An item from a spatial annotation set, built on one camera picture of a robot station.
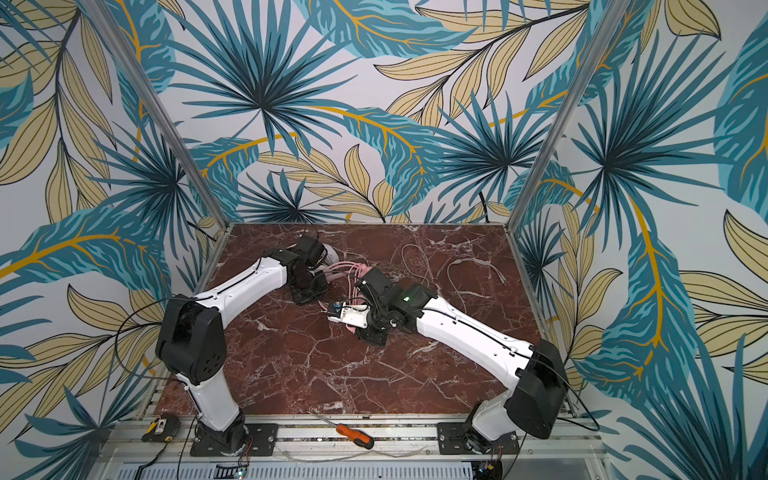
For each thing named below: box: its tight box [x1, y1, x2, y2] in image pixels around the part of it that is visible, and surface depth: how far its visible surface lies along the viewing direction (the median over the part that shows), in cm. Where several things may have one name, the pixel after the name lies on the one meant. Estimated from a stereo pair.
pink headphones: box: [323, 261, 373, 282], surface depth 92 cm
